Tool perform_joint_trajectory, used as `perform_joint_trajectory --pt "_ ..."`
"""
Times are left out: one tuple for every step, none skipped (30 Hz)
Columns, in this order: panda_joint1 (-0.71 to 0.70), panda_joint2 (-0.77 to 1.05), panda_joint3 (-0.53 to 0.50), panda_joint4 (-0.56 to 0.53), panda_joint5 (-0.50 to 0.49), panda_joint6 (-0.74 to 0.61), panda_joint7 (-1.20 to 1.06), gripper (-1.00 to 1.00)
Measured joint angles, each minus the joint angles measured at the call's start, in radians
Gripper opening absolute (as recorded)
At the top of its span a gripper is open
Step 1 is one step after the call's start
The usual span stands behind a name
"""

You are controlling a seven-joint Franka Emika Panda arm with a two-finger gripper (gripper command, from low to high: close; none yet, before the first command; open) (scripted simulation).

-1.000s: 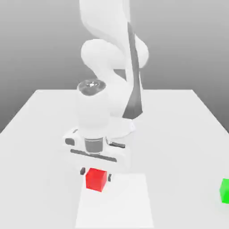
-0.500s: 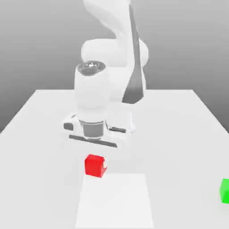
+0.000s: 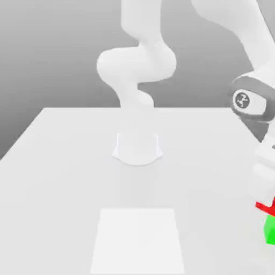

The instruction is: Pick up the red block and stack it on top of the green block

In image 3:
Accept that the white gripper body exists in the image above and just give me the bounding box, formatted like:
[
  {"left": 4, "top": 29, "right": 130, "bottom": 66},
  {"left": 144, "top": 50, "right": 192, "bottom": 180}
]
[{"left": 252, "top": 159, "right": 275, "bottom": 202}]

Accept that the small red cube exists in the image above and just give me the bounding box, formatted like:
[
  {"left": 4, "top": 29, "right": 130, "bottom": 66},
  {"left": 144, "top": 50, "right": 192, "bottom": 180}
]
[{"left": 255, "top": 196, "right": 275, "bottom": 217}]

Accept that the small green cube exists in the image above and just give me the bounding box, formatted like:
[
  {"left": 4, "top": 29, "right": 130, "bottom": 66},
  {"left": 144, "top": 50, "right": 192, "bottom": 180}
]
[{"left": 263, "top": 214, "right": 275, "bottom": 245}]

